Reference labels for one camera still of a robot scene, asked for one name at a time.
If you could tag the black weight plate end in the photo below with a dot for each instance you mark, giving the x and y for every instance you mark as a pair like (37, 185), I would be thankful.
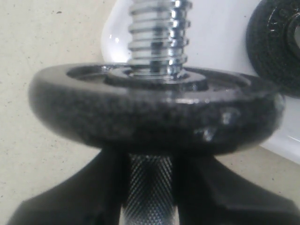
(206, 112)

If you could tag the white rectangular tray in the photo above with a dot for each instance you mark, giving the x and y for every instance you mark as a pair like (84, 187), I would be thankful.
(217, 41)

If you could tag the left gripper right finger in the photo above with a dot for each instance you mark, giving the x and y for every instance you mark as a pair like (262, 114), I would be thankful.
(209, 193)

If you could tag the black weight plate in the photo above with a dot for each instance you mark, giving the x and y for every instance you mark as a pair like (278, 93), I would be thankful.
(271, 45)

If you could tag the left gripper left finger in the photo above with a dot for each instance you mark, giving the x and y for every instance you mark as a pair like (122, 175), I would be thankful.
(93, 196)

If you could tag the chrome threaded dumbbell bar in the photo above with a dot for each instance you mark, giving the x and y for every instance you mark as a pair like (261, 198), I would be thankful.
(157, 57)

